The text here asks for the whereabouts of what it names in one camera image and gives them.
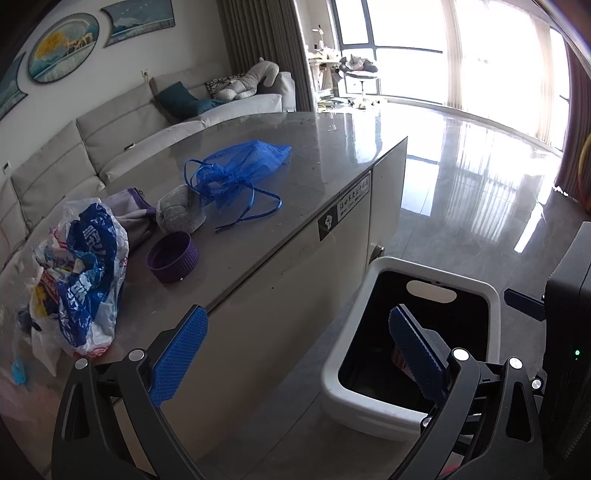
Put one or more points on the left teal wall panel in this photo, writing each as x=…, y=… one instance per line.
x=10, y=92

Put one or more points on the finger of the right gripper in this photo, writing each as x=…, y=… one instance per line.
x=525, y=304

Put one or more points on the grey plush toy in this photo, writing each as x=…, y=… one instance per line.
x=246, y=85

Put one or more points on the black label on table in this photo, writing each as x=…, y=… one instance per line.
x=342, y=207

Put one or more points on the purple round lid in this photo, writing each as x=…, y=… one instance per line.
x=172, y=257

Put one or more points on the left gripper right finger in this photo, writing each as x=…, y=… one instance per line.
x=484, y=423

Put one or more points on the chair by window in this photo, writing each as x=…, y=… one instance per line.
x=360, y=69

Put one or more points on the grey curtain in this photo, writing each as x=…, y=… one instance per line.
x=268, y=29

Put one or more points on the round deer wall art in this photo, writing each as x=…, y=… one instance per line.
x=63, y=48

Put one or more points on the teal cushion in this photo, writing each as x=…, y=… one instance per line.
x=180, y=104

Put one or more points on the grey sectional sofa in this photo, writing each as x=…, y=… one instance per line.
x=93, y=150

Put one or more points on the blue mesh drawstring bag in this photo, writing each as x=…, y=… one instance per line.
x=222, y=176

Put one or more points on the teal wall panel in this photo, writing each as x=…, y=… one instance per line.
x=129, y=19
x=10, y=92

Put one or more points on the blue white plastic bag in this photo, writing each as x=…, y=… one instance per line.
x=80, y=268

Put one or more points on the black white patterned cushion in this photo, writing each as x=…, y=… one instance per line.
x=215, y=85

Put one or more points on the grey knitted cloth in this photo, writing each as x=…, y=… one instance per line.
x=180, y=211

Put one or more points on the right teal wall panel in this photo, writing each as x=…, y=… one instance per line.
x=129, y=19

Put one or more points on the white trash bin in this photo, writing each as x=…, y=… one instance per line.
x=387, y=369

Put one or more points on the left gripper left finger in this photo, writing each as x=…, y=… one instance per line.
x=88, y=442

